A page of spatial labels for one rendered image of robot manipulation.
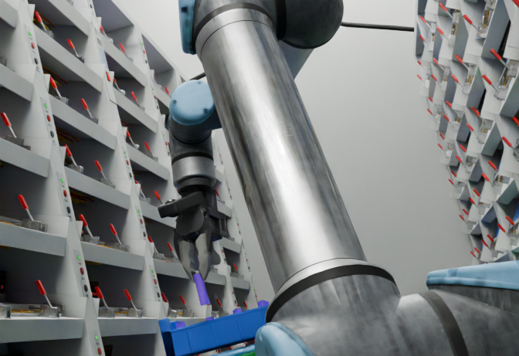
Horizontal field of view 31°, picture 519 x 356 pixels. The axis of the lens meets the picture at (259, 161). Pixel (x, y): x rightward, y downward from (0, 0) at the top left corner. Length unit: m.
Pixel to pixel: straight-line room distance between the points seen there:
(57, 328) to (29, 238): 0.21
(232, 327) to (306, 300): 0.88
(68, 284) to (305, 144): 1.28
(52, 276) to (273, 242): 1.33
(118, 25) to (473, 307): 3.04
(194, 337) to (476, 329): 0.97
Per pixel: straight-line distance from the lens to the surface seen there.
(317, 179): 1.09
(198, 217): 1.91
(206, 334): 1.86
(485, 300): 0.99
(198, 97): 1.88
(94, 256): 2.54
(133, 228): 3.01
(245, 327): 1.85
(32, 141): 2.39
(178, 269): 3.45
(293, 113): 1.16
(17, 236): 2.06
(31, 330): 2.01
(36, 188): 2.37
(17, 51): 2.47
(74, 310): 2.31
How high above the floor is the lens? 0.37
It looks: 11 degrees up
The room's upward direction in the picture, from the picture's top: 15 degrees counter-clockwise
